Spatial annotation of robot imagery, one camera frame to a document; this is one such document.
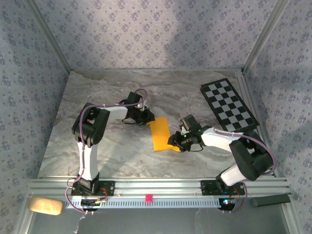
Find orange paper sheet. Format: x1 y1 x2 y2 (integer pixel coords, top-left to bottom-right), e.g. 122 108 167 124
149 116 182 153

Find black and grey checkerboard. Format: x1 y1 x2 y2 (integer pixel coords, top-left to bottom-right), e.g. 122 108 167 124
199 78 260 134

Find dark flat bar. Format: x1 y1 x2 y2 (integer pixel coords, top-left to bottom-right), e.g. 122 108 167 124
252 194 292 208

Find beige sponge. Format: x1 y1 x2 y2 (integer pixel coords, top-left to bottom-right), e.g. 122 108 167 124
27 196 64 216

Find thin black right gripper cable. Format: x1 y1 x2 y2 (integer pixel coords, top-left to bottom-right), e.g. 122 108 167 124
189 143 204 153

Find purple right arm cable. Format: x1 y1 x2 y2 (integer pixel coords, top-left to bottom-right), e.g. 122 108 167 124
214 129 277 215

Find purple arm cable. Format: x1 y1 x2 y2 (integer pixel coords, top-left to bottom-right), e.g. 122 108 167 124
214 129 277 215
64 88 149 215

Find long aluminium mounting rail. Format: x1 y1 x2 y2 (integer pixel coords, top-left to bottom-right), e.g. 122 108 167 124
26 177 291 198

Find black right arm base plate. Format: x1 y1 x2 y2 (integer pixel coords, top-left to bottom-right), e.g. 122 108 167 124
200 179 246 196

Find white slotted cable duct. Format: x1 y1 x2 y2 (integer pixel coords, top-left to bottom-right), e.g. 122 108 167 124
64 196 220 209

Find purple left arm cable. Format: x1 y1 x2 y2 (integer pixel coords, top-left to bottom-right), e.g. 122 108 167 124
64 88 149 215

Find aluminium side rail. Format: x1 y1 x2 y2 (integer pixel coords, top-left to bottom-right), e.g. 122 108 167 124
235 73 278 177

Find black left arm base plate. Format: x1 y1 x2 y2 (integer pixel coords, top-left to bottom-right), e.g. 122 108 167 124
70 180 116 197

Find aluminium frame post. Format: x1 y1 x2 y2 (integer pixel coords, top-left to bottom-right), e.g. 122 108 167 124
13 197 34 234
25 0 73 73
281 203 304 234
241 0 292 74

